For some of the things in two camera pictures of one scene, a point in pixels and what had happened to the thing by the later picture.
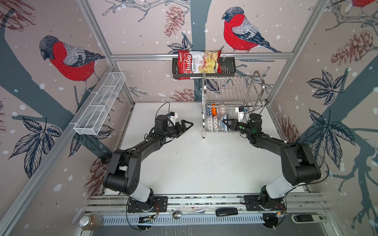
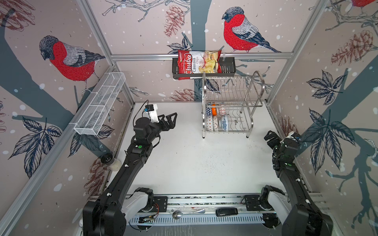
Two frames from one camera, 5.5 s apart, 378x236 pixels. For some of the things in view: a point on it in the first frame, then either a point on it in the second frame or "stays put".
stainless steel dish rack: x=226 y=100 stays put
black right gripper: x=236 y=121 to x=272 y=135
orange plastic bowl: x=214 y=110 stays put
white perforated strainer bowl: x=215 y=123 stays put
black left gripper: x=183 y=129 to x=166 y=128
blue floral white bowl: x=223 y=125 stays put
